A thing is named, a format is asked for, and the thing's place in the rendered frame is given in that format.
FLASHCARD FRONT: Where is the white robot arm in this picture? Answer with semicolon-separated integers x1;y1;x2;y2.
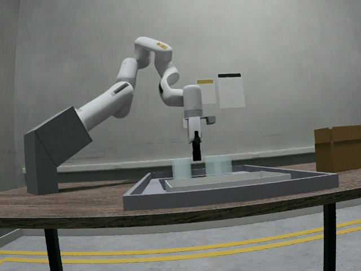
75;37;216;131

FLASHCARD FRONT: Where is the brown cardboard box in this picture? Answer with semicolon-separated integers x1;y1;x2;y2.
314;125;361;173

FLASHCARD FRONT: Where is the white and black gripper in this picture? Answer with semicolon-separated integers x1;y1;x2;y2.
185;116;203;161

